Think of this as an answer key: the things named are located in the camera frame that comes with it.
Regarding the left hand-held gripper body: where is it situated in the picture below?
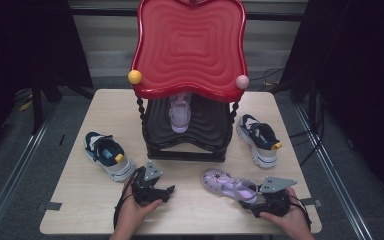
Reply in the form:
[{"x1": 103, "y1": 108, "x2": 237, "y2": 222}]
[{"x1": 131, "y1": 160, "x2": 168, "y2": 206}]

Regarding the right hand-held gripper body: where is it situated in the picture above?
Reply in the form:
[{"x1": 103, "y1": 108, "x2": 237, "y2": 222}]
[{"x1": 252, "y1": 176, "x2": 298, "y2": 219}]

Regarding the navy and white sneaker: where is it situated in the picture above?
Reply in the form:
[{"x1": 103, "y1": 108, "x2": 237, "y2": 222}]
[
  {"x1": 83, "y1": 131, "x2": 137, "y2": 183},
  {"x1": 235, "y1": 113, "x2": 283, "y2": 169}
]

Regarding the person's right hand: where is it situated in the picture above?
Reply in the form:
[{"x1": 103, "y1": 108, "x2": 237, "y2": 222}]
[{"x1": 259, "y1": 186, "x2": 311, "y2": 235}]

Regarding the person's left hand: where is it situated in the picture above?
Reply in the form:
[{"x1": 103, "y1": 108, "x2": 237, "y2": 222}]
[{"x1": 114, "y1": 185, "x2": 164, "y2": 233}]

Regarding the grey tape strip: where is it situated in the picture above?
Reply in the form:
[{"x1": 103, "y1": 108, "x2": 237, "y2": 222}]
[
  {"x1": 36, "y1": 201, "x2": 63, "y2": 212},
  {"x1": 300, "y1": 197, "x2": 323, "y2": 208}
]

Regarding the metal stand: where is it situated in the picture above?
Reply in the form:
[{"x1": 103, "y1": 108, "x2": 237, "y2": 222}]
[{"x1": 29, "y1": 75, "x2": 45, "y2": 136}]

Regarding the dark curtain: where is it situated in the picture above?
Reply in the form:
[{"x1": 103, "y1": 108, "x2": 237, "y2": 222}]
[
  {"x1": 278, "y1": 0, "x2": 384, "y2": 209},
  {"x1": 0, "y1": 0, "x2": 95, "y2": 158}
]

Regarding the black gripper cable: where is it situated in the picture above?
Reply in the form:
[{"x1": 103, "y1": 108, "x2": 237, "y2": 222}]
[
  {"x1": 288, "y1": 194, "x2": 313, "y2": 232},
  {"x1": 113, "y1": 168, "x2": 141, "y2": 231}
]

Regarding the black floor cable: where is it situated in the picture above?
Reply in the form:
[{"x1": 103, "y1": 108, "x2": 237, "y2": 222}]
[
  {"x1": 288, "y1": 96, "x2": 328, "y2": 168},
  {"x1": 249, "y1": 67, "x2": 286, "y2": 88}
]

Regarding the metal floor rail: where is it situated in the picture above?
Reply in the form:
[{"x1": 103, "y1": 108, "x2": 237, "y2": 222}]
[
  {"x1": 0, "y1": 99, "x2": 59, "y2": 240},
  {"x1": 294, "y1": 104, "x2": 376, "y2": 240}
]

